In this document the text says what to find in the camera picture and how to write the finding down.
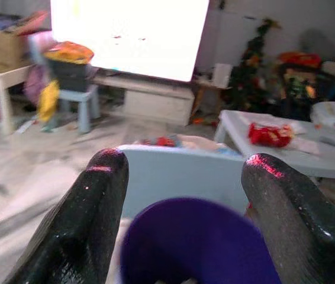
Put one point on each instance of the pink round bag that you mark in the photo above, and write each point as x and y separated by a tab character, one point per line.
34	84

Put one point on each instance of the colourful toy pile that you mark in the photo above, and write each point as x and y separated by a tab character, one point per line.
299	74

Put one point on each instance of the white low table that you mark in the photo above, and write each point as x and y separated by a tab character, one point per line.
306	156

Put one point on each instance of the decorated christmas tree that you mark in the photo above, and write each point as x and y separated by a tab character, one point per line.
251	71

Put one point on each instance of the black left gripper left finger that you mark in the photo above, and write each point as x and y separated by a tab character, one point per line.
90	207

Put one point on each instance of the orange snack bag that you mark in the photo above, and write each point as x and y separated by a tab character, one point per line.
70	51

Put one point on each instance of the white padded basket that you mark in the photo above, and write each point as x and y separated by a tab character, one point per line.
333	114

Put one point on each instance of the grey plastic bin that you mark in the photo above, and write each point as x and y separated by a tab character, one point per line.
70	75

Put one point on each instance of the red snack wrapper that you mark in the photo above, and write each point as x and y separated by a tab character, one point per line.
268	136

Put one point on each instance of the small light blue chair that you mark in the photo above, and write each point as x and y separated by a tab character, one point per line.
78	100

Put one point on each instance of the white television cabinet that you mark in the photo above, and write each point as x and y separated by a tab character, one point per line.
155	100

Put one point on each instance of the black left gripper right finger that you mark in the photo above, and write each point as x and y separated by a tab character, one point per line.
297	219

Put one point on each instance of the white upright box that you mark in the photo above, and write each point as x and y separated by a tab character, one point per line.
222	75

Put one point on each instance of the pale crumpled cloth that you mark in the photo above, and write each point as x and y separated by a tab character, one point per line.
200	143

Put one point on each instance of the large bright television screen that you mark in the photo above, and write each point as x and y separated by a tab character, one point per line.
132	35

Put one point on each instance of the yellow plastic bag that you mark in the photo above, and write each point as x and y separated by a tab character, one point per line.
49	102

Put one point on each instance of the purple plastic bin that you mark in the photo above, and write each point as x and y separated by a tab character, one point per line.
191	242

